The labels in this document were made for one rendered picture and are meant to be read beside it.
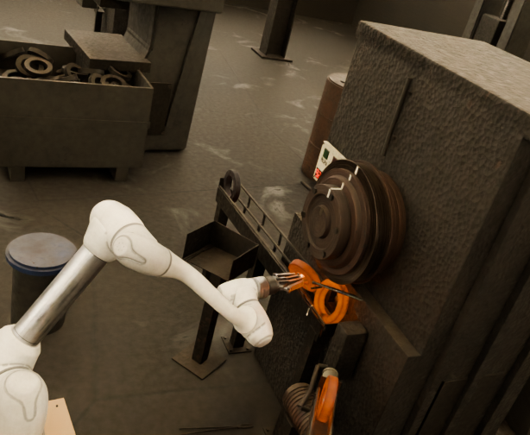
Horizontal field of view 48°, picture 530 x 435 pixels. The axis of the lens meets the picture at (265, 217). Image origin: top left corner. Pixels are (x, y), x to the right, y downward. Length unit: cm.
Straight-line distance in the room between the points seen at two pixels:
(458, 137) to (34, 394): 154
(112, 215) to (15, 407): 65
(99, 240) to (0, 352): 49
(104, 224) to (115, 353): 123
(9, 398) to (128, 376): 106
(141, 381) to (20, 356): 96
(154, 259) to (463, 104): 108
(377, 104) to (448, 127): 41
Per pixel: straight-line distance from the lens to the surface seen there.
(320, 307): 249
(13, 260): 296
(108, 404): 289
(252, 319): 221
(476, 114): 197
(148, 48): 483
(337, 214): 212
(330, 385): 205
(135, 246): 187
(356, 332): 228
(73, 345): 314
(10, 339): 216
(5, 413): 206
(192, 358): 313
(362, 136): 244
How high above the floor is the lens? 212
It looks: 28 degrees down
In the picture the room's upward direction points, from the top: 15 degrees clockwise
